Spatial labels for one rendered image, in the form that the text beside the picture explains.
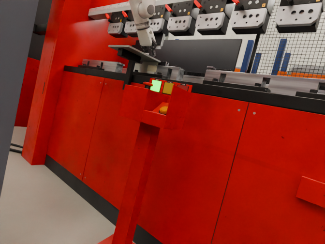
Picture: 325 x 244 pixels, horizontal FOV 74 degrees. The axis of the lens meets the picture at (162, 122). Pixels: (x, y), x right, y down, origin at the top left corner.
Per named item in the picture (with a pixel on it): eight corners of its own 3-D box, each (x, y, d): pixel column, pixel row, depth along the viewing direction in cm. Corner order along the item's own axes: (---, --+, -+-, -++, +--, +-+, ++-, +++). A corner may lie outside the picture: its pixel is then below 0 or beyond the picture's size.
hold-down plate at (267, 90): (201, 85, 106) (202, 79, 105) (206, 88, 110) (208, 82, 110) (265, 95, 87) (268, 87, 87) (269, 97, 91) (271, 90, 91)
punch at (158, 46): (148, 48, 142) (151, 33, 141) (150, 49, 143) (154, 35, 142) (159, 48, 135) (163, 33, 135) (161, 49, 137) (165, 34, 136)
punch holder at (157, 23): (142, 31, 141) (148, 6, 140) (151, 37, 148) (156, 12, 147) (159, 30, 132) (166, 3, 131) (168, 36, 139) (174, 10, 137)
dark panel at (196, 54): (126, 81, 229) (136, 40, 226) (128, 82, 231) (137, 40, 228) (226, 98, 159) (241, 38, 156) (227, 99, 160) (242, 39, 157)
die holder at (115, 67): (80, 69, 188) (82, 58, 188) (86, 71, 193) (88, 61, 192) (115, 74, 157) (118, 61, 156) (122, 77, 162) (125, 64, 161)
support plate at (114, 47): (108, 46, 124) (108, 44, 124) (140, 61, 144) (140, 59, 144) (128, 47, 112) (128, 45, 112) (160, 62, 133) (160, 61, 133)
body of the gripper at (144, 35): (153, 23, 125) (157, 43, 131) (141, 24, 131) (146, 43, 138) (144, 27, 121) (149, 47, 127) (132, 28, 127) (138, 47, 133)
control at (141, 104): (117, 115, 81) (128, 68, 80) (141, 118, 96) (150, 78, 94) (163, 129, 72) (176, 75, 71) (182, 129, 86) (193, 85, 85)
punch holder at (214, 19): (194, 29, 116) (201, -2, 115) (201, 35, 123) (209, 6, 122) (219, 27, 107) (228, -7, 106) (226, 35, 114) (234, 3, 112)
